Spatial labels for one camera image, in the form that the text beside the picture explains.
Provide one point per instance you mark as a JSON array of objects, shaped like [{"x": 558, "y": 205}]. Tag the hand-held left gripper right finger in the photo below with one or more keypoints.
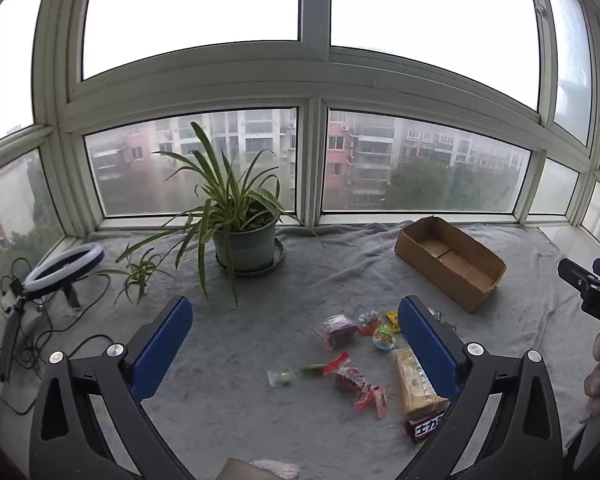
[{"x": 427, "y": 350}]

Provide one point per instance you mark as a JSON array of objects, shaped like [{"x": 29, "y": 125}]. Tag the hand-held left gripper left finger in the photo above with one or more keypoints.
[{"x": 162, "y": 350}]

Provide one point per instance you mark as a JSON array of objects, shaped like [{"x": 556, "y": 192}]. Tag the bread loaf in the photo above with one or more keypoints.
[{"x": 412, "y": 380}]

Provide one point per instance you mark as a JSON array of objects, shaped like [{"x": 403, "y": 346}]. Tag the brown chocolate bar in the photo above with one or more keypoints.
[{"x": 422, "y": 429}]

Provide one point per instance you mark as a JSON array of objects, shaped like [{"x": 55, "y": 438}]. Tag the clear bag of red dates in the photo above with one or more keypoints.
[{"x": 350, "y": 380}]

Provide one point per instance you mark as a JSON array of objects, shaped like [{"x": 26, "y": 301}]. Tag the red candy wrapper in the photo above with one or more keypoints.
[
  {"x": 337, "y": 362},
  {"x": 364, "y": 399},
  {"x": 380, "y": 402}
]

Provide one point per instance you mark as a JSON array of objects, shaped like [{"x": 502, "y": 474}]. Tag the brown cardboard box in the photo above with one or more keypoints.
[{"x": 445, "y": 260}]

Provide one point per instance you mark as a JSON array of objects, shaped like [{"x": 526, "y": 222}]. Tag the clear bag of dark candies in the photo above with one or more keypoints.
[{"x": 336, "y": 331}]

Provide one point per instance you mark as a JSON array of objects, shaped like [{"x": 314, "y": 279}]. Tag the clear teal candy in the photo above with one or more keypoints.
[{"x": 442, "y": 322}]

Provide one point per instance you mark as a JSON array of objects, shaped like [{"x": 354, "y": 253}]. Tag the green-lid jelly cup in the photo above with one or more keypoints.
[{"x": 384, "y": 337}]

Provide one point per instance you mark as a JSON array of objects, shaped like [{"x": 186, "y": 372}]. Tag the yellow candy packet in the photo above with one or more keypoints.
[{"x": 392, "y": 320}]

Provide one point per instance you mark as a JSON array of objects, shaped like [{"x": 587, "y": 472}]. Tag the colourful candy packet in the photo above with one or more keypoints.
[{"x": 369, "y": 319}]

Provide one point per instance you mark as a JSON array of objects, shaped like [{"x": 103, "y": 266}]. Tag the long green candy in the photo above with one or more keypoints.
[{"x": 312, "y": 368}]

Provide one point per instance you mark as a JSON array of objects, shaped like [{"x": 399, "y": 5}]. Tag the small green candy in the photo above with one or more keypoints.
[{"x": 281, "y": 378}]

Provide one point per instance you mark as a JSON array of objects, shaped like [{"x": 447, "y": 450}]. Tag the grey-green plant pot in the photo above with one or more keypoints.
[{"x": 245, "y": 250}]

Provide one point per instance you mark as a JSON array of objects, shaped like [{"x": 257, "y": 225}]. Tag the pale cloth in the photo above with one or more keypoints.
[{"x": 260, "y": 470}]

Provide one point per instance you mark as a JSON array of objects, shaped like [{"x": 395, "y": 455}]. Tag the black tripod stand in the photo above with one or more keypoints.
[{"x": 7, "y": 340}]

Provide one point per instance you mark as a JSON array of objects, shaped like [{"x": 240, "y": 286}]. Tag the green spider plant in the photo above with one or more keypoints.
[{"x": 225, "y": 200}]

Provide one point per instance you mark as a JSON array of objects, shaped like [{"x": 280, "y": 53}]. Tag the apartment buildings outside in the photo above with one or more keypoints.
[{"x": 370, "y": 160}]

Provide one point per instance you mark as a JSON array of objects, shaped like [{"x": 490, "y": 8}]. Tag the white window frame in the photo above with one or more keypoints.
[{"x": 314, "y": 85}]

